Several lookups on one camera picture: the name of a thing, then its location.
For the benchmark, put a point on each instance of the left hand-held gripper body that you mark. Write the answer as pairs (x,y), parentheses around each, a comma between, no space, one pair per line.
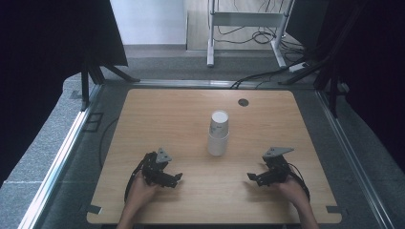
(152,167)

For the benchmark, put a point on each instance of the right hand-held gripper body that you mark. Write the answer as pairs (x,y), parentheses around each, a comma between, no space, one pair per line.
(277,168)

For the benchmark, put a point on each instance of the stack of white paper cups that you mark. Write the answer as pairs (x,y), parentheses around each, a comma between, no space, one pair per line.
(217,144)

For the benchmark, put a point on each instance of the floral paper cup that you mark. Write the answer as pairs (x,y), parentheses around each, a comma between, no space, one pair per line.
(219,124)

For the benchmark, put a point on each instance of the person's right hand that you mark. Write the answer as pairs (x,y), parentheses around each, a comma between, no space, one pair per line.
(291,191)

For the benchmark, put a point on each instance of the person's left hand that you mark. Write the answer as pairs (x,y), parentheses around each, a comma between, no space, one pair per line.
(142,192)

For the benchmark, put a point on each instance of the black tape piece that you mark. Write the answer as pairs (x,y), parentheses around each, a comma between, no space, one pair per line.
(333,209)
(95,209)

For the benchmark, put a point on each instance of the round table grommet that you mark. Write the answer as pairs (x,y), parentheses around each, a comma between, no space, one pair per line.
(243,102)

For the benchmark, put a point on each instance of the white power strip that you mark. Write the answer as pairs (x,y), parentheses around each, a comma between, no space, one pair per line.
(298,66)

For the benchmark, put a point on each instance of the black metal stand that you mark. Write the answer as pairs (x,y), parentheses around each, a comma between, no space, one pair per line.
(331,79)

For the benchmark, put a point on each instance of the black tripod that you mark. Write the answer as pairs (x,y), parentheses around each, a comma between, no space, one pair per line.
(95,74)

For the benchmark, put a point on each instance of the black curtain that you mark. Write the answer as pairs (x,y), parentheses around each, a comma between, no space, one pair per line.
(369,63)
(41,63)

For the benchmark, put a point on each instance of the white metal stand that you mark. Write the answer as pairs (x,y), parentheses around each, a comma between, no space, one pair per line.
(245,19)

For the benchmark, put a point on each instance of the aluminium rail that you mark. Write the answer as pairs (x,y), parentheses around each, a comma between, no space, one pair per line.
(353,159)
(60,159)
(191,83)

